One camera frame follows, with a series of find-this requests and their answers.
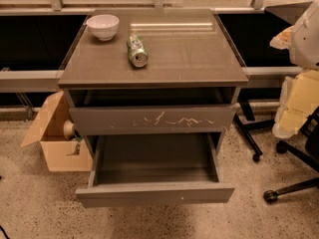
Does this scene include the grey top drawer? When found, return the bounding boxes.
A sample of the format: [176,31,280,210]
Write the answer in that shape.
[67,96,234,135]

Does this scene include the open cardboard box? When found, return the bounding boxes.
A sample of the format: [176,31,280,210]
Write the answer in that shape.
[21,92,93,172]

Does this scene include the white ceramic bowl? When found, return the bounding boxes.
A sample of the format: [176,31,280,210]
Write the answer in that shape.
[86,14,120,41]

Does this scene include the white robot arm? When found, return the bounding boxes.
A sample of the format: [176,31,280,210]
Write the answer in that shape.
[270,0,319,138]

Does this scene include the black office chair base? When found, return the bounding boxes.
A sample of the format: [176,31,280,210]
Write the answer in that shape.
[263,107,319,205]

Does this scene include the green soda can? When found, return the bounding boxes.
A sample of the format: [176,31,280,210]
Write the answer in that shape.
[127,35,149,68]

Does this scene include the grey drawer cabinet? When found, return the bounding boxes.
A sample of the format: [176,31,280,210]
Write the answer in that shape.
[58,7,249,142]

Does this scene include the beige round object in box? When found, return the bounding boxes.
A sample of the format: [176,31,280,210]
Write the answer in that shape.
[63,120,75,140]

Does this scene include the grey drawer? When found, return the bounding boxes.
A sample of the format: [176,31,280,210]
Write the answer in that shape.
[67,96,234,135]
[76,132,234,208]

